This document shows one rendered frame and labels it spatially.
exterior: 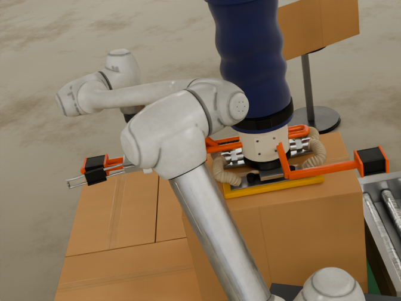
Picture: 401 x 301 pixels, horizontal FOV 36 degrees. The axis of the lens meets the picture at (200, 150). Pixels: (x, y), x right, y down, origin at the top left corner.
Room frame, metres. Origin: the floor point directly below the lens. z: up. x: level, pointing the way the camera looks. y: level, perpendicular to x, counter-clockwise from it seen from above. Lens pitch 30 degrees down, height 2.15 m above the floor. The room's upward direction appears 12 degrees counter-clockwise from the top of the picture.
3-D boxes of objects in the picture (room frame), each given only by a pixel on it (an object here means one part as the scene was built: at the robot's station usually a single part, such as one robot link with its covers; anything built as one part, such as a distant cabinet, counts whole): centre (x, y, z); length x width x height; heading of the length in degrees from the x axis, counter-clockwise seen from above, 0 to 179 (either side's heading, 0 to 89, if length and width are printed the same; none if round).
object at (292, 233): (1.82, -0.21, 0.74); 0.60 x 0.40 x 0.40; 84
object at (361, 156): (1.55, -0.51, 1.08); 0.09 x 0.08 x 0.05; 176
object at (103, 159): (1.88, 0.37, 1.07); 0.08 x 0.07 x 0.05; 86
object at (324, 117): (3.73, -0.81, 0.31); 0.40 x 0.40 x 0.62
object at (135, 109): (1.86, 0.19, 1.30); 0.09 x 0.09 x 0.06
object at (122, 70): (1.85, 0.20, 1.41); 0.13 x 0.11 x 0.16; 118
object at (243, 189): (1.74, -0.22, 0.97); 0.34 x 0.10 x 0.05; 86
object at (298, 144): (1.83, -0.23, 1.01); 0.34 x 0.25 x 0.06; 86
